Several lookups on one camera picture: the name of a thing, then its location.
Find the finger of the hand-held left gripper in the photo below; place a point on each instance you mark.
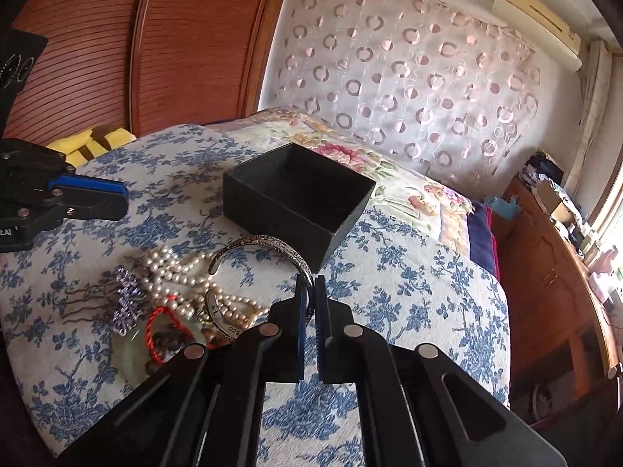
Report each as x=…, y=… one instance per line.
x=92, y=189

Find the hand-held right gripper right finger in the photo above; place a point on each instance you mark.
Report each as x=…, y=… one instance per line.
x=320, y=335

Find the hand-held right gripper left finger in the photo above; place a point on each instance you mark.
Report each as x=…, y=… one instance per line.
x=301, y=335

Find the plain silver bangle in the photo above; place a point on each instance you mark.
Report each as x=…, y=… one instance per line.
x=214, y=314

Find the engraved silver cuff bangle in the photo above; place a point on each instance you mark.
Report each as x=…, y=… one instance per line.
x=265, y=242

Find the purple rhinestone hair comb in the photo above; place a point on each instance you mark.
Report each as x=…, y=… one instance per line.
x=129, y=296

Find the black jewelry box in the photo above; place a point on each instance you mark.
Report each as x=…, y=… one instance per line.
x=287, y=214

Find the pale green jade bangle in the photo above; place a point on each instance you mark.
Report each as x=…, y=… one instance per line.
x=130, y=357

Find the yellow plush toy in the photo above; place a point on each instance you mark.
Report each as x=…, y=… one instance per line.
x=73, y=143

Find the blue floral cloth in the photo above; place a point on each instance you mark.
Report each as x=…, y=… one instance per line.
x=413, y=311

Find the wooden slatted wardrobe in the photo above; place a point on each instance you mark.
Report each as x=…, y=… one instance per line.
x=170, y=39

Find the pink floral quilt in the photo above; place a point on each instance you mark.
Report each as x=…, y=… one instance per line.
x=399, y=180

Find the navy blanket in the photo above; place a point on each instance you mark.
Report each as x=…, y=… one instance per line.
x=481, y=238

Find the teal plastic bag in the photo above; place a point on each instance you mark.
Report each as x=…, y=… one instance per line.
x=501, y=206

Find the wooden cabinet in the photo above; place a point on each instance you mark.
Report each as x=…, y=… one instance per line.
x=545, y=292

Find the cardboard box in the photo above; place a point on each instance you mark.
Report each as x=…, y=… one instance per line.
x=552, y=199

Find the stack of folded clothes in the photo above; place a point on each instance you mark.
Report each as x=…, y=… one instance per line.
x=540, y=168

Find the cream window curtain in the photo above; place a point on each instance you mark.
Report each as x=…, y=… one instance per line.
x=591, y=121

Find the white air conditioner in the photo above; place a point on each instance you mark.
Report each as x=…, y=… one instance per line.
x=540, y=24

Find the circle print wall curtain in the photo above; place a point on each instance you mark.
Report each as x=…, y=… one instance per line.
x=389, y=73

